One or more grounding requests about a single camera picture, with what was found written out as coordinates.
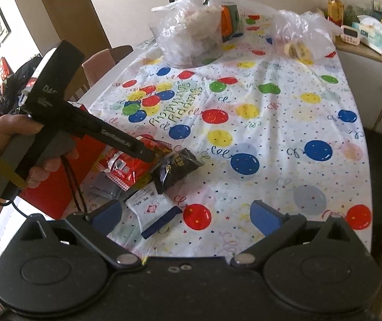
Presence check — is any black bag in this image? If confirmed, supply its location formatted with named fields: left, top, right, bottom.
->
left=0, top=56, right=45, bottom=118

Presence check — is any tissue box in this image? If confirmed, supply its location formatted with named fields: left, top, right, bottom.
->
left=352, top=15, right=382, bottom=56

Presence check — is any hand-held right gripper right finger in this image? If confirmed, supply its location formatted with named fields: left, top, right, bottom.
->
left=230, top=199, right=354, bottom=269

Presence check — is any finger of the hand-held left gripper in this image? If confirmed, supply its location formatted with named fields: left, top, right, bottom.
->
left=124, top=136, right=155, bottom=163

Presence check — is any white snack packet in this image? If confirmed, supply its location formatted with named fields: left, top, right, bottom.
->
left=125, top=183, right=184, bottom=240

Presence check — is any black cable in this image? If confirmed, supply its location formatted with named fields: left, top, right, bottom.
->
left=0, top=155, right=89, bottom=219

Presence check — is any amber liquid bottle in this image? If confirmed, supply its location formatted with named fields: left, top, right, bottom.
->
left=321, top=0, right=345, bottom=27

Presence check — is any dark green figurine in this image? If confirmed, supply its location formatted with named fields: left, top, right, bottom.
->
left=343, top=5, right=357, bottom=25

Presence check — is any white cabinet with wooden top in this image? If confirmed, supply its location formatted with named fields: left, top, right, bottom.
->
left=334, top=42, right=382, bottom=138

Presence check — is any red cardboard box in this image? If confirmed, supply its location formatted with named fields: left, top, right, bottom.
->
left=20, top=103, right=112, bottom=221

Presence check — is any red printed bag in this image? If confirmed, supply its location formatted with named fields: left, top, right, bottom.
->
left=0, top=57, right=13, bottom=78

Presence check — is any red checkered snack packet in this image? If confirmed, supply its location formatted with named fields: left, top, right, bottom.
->
left=98, top=148, right=155, bottom=192

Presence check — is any silver grey snack packet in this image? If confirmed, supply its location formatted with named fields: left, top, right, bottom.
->
left=89, top=173, right=127, bottom=202

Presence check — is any beige tape roll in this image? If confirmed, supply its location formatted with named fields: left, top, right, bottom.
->
left=282, top=40, right=312, bottom=59

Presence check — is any black snack packet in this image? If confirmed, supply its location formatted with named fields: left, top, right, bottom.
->
left=152, top=147, right=205, bottom=195

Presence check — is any clear plastic bag with tape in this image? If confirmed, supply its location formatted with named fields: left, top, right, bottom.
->
left=267, top=9, right=337, bottom=63

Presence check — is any person's left hand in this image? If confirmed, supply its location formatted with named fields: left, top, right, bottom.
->
left=0, top=114, right=80, bottom=188

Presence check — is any red gold snack packet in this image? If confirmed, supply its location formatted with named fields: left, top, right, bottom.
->
left=137, top=135, right=174, bottom=156

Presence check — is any orange green plastic toy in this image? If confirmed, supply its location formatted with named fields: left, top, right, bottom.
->
left=219, top=5, right=244, bottom=43

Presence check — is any large clear plastic bag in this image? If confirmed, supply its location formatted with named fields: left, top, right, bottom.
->
left=149, top=0, right=226, bottom=68

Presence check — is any balloon print tablecloth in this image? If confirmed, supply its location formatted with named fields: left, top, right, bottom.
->
left=0, top=3, right=374, bottom=275

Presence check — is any white pink kitchen timer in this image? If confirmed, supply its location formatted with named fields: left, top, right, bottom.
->
left=341, top=25, right=362, bottom=45

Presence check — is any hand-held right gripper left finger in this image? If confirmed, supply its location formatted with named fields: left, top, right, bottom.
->
left=20, top=199, right=142, bottom=269

